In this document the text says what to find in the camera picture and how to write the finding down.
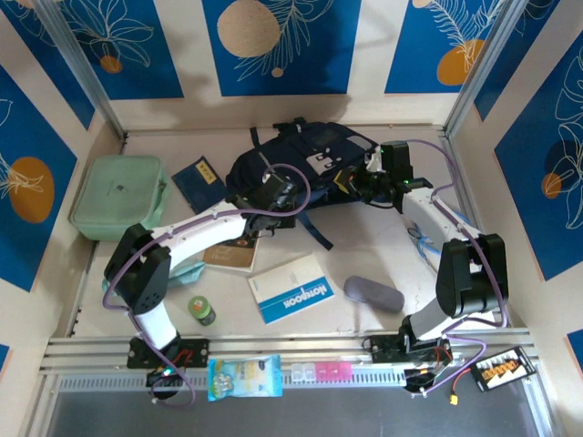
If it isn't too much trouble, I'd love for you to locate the light blue cable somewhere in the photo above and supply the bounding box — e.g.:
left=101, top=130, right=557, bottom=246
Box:
left=407, top=211, right=470, bottom=265

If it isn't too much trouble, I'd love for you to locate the grey slotted cable duct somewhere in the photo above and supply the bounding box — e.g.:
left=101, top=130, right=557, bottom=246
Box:
left=56, top=367, right=411, bottom=393

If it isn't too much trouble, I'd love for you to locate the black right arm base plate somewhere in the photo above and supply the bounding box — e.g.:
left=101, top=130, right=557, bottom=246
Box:
left=363, top=334, right=453, bottom=365

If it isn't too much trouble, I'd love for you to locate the mint green lunch box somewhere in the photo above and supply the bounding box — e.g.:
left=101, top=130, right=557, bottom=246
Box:
left=67, top=155, right=173, bottom=241

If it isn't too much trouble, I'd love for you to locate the grey glasses case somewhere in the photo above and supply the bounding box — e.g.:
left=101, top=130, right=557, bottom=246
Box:
left=343, top=275, right=405, bottom=313

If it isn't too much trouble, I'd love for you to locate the navy blue backpack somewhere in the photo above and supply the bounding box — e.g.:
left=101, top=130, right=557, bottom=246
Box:
left=225, top=117, right=382, bottom=250

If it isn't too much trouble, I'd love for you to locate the small control board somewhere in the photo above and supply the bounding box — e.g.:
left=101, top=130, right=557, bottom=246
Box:
left=404, top=367, right=441, bottom=393
left=144, top=366, right=184, bottom=389

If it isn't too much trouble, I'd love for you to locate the aluminium frame rail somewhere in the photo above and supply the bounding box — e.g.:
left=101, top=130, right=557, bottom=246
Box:
left=38, top=326, right=543, bottom=377

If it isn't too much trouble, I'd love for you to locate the aluminium side rail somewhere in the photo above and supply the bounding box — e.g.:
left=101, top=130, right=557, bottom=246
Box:
left=439, top=129, right=509, bottom=328
left=66, top=240, right=99, bottom=339

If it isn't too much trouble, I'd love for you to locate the mint green pouch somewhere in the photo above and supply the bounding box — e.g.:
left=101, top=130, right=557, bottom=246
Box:
left=166, top=259, right=207, bottom=288

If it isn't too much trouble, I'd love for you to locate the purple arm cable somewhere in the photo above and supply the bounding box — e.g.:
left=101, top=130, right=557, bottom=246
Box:
left=102, top=163, right=312, bottom=407
left=400, top=138, right=510, bottom=397

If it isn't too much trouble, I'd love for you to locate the pink clear pill organizer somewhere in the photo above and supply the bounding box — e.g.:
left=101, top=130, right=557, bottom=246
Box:
left=291, top=361, right=354, bottom=382

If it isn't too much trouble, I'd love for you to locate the brown cover notebook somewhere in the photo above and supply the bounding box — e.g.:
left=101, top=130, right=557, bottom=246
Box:
left=202, top=229, right=261, bottom=273

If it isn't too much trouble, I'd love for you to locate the aluminium corner post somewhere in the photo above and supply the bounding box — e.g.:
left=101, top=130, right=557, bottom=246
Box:
left=444, top=0, right=525, bottom=137
left=34, top=0, right=127, bottom=140

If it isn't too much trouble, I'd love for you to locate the blue snack packet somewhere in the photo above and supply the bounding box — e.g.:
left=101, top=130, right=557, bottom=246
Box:
left=207, top=354, right=284, bottom=402

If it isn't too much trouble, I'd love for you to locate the green lidded jar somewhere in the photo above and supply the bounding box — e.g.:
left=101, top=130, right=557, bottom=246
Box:
left=188, top=295, right=217, bottom=327

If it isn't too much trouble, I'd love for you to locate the black yellow power board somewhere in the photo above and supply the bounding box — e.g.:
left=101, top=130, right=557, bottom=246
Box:
left=468, top=346, right=535, bottom=392

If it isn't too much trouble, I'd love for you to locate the blue white notebook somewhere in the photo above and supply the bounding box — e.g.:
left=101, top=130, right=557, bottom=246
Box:
left=248, top=253, right=336, bottom=325

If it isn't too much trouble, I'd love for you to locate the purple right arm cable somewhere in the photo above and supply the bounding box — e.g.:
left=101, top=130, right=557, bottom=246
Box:
left=400, top=138, right=510, bottom=397

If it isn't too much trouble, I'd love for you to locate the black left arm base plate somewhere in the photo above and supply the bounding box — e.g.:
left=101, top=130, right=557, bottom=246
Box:
left=126, top=337, right=210, bottom=369

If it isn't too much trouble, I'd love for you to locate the blue floral wall poster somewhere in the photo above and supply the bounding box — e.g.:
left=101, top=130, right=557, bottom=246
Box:
left=202, top=0, right=363, bottom=97
left=0, top=0, right=97, bottom=131
left=58, top=0, right=186, bottom=101
left=473, top=0, right=564, bottom=122
left=384, top=0, right=511, bottom=96
left=0, top=63, right=78, bottom=292
left=494, top=31, right=583, bottom=282

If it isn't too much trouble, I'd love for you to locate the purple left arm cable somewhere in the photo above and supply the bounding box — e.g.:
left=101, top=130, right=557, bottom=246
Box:
left=102, top=163, right=312, bottom=407

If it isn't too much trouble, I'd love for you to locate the navy book with gold label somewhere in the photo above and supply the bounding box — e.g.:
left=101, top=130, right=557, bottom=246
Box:
left=171, top=155, right=229, bottom=215

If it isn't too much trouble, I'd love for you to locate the black wire yellow connector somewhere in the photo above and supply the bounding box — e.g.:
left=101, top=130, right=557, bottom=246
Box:
left=444, top=366, right=478, bottom=407

